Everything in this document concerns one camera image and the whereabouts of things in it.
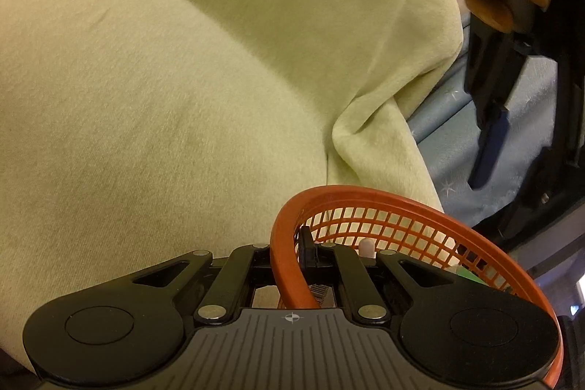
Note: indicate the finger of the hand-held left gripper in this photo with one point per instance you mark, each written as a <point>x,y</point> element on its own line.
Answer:
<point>491,143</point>

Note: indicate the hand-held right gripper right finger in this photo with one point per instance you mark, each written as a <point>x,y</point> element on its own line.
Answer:
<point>315,255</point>

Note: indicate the small white bottle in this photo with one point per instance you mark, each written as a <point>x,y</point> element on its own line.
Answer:
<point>365,247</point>

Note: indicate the orange plastic mesh basket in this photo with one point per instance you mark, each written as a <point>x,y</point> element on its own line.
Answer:
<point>365,191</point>

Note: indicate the yellow-green blanket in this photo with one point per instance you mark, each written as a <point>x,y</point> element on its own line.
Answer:
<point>137,97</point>

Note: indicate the light blue starred cloth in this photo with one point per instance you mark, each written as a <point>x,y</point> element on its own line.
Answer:
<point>457,129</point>

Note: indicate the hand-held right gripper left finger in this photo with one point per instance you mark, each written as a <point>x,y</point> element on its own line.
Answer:
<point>260,255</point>

